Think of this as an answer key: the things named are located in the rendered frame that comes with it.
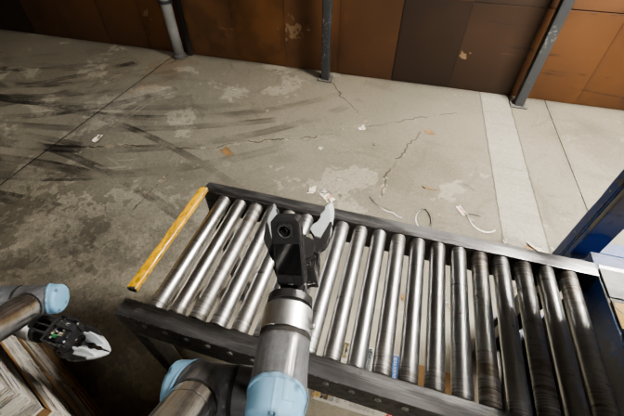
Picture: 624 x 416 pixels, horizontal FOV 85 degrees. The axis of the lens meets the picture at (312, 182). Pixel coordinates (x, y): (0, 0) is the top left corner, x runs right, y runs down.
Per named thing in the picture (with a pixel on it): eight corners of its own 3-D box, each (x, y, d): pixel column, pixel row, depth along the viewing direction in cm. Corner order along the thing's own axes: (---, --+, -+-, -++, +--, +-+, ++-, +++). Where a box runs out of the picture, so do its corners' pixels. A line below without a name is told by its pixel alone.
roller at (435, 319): (421, 397, 85) (425, 391, 81) (428, 246, 117) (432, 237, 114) (442, 404, 84) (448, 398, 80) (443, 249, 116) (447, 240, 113)
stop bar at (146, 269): (127, 290, 100) (124, 286, 99) (201, 188, 130) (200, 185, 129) (136, 292, 100) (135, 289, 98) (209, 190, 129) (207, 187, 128)
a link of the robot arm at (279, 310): (253, 322, 48) (311, 324, 47) (260, 292, 51) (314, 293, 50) (266, 344, 53) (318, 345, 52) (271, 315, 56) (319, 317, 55)
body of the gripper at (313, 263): (283, 259, 66) (272, 320, 57) (274, 231, 60) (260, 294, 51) (322, 259, 65) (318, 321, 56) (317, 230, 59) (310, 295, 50)
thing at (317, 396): (310, 398, 150) (310, 397, 149) (326, 334, 170) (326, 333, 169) (395, 426, 143) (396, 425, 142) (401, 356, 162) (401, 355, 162)
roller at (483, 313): (476, 414, 82) (483, 409, 79) (468, 254, 115) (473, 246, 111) (498, 421, 81) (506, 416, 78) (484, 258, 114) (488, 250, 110)
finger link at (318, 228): (332, 218, 69) (308, 252, 64) (330, 198, 65) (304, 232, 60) (346, 223, 68) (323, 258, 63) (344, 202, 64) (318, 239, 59)
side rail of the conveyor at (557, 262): (209, 211, 138) (202, 189, 130) (214, 201, 142) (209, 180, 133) (578, 295, 112) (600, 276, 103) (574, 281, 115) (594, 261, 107)
